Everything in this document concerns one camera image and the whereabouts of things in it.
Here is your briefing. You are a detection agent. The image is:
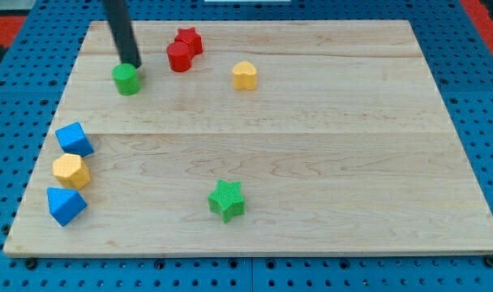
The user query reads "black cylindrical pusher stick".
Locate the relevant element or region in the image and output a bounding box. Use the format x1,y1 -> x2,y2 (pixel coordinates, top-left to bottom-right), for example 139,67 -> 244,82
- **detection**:
102,0 -> 142,68

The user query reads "green cylinder block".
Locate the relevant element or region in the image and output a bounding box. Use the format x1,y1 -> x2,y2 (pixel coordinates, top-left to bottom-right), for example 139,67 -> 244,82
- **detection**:
112,63 -> 141,96

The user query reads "blue cube block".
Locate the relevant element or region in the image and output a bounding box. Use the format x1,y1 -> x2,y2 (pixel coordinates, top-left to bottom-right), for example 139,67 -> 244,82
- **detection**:
55,122 -> 94,157

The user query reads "red cylinder block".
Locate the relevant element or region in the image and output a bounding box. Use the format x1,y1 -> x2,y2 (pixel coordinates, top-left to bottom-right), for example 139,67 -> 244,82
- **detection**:
166,41 -> 191,72

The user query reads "red star block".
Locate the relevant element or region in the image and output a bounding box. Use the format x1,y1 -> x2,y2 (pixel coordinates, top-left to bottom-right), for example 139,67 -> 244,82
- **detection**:
174,27 -> 203,58

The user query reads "yellow heart block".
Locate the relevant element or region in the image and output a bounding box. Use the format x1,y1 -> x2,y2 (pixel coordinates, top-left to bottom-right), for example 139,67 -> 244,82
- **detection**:
232,61 -> 257,90

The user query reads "yellow hexagon block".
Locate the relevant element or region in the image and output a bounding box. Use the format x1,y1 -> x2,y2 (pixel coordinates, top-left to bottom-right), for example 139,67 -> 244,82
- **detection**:
53,153 -> 91,190

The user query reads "blue triangle block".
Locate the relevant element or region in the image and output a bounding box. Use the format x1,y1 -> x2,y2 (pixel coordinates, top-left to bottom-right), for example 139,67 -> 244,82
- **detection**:
46,187 -> 88,227

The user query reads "wooden board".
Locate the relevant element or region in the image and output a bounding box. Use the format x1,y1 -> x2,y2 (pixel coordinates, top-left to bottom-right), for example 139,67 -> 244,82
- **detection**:
3,20 -> 493,258

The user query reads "green star block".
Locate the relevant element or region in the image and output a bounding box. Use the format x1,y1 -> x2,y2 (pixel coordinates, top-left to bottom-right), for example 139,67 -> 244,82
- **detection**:
208,179 -> 245,223

